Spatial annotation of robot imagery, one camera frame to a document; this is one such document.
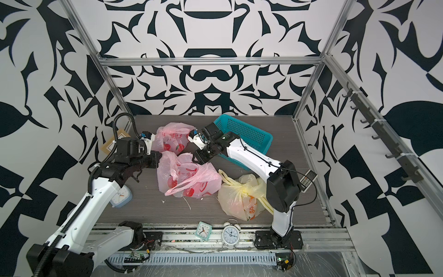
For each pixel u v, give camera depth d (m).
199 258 0.71
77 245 0.40
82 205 0.44
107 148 0.86
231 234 0.73
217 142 0.60
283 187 0.46
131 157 0.58
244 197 0.73
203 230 0.76
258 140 1.02
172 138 0.96
